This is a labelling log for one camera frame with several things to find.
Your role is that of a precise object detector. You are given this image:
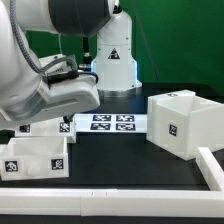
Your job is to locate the white rail barrier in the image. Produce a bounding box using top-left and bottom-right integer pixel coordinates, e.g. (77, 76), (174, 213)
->
(196, 147), (224, 192)
(0, 188), (224, 218)

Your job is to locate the white fiducial marker sheet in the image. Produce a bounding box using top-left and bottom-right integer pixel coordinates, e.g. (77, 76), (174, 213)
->
(75, 114), (147, 133)

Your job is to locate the white right rail barrier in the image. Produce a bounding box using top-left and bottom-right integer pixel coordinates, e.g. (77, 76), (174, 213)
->
(196, 147), (224, 192)

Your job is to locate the white drawer cabinet box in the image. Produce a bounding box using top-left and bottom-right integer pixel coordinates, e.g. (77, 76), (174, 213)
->
(146, 90), (224, 160)

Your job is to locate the white front rail barrier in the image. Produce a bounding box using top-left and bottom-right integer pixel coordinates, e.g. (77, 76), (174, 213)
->
(0, 188), (224, 218)

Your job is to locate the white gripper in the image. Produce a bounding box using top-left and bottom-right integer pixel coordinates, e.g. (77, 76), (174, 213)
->
(0, 74), (100, 130)

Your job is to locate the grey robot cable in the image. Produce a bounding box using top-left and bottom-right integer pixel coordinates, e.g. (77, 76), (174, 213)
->
(9, 0), (81, 80)

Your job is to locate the white drawer with knob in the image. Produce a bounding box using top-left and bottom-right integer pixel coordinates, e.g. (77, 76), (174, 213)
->
(0, 137), (69, 181)

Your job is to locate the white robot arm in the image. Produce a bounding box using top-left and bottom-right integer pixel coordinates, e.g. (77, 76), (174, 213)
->
(0, 0), (141, 130)

